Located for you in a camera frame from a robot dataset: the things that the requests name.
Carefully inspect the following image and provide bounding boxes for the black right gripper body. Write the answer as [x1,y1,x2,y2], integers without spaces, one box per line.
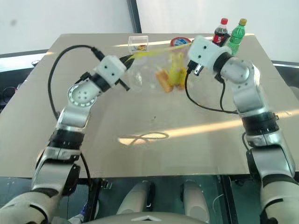
[186,60,204,77]

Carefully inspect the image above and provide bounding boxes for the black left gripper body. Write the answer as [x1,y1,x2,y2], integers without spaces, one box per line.
[119,57,129,72]

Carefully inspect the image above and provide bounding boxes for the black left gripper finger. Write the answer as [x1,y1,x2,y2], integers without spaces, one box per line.
[121,55,135,67]
[117,78,130,92]

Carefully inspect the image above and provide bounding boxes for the clear zip bag yellow print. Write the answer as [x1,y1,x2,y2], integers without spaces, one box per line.
[127,44,195,94]

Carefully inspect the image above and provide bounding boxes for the clear plastic box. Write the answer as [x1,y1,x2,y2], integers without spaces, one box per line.
[128,35,150,53]

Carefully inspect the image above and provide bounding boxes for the round red blue lid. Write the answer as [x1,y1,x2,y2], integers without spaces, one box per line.
[170,36,192,48]

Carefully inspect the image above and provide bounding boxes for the dark cola bottle red cap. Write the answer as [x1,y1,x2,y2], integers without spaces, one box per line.
[212,17,231,47]

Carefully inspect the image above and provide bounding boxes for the green soda bottle yellow cap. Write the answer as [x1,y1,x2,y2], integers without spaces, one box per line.
[226,18,248,56]

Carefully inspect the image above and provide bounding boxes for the white rounded robot leg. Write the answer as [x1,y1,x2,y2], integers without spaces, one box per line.
[183,181,210,223]
[116,181,155,216]

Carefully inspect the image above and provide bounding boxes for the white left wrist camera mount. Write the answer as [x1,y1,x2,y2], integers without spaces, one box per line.
[93,55,128,85]

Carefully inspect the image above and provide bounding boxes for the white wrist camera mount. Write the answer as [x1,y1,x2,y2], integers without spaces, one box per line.
[188,35,231,71]
[93,55,128,85]

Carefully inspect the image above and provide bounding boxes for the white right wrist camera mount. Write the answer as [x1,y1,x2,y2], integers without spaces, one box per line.
[188,35,231,71]

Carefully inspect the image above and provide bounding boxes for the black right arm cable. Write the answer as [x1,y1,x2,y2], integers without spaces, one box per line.
[184,67,240,115]

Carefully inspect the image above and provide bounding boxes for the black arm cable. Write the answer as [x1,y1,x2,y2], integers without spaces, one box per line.
[184,67,240,115]
[48,44,106,120]

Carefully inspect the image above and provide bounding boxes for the dark window frame post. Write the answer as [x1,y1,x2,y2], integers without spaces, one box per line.
[127,0,142,34]

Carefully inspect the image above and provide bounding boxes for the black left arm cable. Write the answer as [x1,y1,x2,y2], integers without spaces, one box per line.
[48,44,106,120]

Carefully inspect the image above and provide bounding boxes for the black table frame leg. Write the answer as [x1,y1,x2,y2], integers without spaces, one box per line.
[221,175,238,224]
[86,178,105,222]

